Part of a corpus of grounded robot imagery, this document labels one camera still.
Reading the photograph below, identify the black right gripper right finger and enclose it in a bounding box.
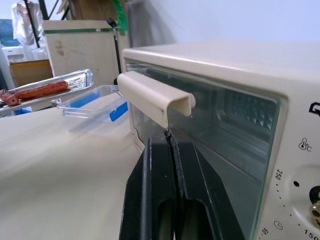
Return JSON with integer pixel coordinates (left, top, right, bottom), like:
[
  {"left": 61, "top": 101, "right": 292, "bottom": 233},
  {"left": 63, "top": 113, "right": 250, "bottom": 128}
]
[{"left": 165, "top": 127, "right": 245, "bottom": 240}]

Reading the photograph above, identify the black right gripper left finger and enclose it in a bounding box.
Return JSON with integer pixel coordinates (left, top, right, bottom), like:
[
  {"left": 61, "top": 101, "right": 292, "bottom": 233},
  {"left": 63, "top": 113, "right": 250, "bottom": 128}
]
[{"left": 118, "top": 130, "right": 180, "bottom": 240}]

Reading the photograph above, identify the glass oven door with handle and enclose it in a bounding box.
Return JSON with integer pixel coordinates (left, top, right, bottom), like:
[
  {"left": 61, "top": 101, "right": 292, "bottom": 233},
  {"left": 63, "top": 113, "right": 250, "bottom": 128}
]
[{"left": 116, "top": 57, "right": 282, "bottom": 240}]

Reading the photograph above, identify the brass oven knob shaft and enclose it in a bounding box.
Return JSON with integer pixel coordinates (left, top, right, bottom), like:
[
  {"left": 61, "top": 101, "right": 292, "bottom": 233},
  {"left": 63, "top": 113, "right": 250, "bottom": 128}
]
[{"left": 309, "top": 201, "right": 320, "bottom": 230}]

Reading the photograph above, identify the silver metal baking tray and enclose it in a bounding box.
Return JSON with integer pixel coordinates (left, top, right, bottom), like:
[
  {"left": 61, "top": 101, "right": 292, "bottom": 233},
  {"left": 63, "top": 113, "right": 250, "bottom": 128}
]
[{"left": 0, "top": 68, "right": 96, "bottom": 118}]

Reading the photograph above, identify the cream toaster oven body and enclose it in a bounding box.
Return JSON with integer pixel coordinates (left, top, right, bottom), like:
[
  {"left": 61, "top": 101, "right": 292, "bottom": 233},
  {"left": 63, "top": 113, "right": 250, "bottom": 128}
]
[{"left": 121, "top": 40, "right": 320, "bottom": 240}]

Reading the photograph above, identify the long red sausage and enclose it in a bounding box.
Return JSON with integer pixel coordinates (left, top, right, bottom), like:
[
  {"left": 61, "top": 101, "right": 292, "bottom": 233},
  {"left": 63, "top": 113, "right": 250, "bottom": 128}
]
[{"left": 14, "top": 80, "right": 70, "bottom": 100}]

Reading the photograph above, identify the dark red sausage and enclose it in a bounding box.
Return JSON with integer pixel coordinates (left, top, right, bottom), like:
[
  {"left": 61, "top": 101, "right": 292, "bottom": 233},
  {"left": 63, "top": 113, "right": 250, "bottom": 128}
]
[{"left": 0, "top": 89, "right": 20, "bottom": 106}]

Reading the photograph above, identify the clear container with blue clips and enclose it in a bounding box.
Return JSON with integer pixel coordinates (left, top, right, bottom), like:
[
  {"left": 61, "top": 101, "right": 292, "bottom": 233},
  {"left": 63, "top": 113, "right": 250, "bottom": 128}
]
[{"left": 56, "top": 84, "right": 130, "bottom": 138}]

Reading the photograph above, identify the black stand pole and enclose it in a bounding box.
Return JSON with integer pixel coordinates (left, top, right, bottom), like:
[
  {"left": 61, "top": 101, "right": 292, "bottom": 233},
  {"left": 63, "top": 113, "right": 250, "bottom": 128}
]
[{"left": 106, "top": 17, "right": 124, "bottom": 76}]

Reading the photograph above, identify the light wooden crate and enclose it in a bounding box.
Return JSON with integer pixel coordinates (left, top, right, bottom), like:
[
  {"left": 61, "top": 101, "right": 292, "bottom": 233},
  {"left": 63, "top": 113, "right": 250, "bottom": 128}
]
[{"left": 41, "top": 19, "right": 130, "bottom": 111}]

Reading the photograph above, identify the brown cardboard box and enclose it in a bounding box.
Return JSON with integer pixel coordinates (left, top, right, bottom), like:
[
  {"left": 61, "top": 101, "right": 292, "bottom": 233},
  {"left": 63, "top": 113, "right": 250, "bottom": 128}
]
[{"left": 9, "top": 59, "right": 54, "bottom": 88}]

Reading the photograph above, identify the grey curtain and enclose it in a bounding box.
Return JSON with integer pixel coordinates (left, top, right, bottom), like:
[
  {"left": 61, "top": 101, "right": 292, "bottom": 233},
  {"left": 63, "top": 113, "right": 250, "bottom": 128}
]
[{"left": 124, "top": 0, "right": 177, "bottom": 49}]

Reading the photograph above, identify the white water dispenser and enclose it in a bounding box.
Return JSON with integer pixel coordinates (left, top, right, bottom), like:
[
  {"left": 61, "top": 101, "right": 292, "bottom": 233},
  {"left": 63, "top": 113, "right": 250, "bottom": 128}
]
[{"left": 0, "top": 44, "right": 26, "bottom": 66}]

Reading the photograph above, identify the clear plastic bag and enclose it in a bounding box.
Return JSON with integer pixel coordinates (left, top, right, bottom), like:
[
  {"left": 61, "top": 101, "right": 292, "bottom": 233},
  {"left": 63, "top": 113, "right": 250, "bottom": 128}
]
[{"left": 10, "top": 0, "right": 46, "bottom": 46}]

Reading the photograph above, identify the blue water bottle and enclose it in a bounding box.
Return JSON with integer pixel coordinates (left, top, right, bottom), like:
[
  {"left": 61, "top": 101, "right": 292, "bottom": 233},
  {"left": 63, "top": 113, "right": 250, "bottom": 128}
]
[{"left": 0, "top": 18, "right": 20, "bottom": 47}]

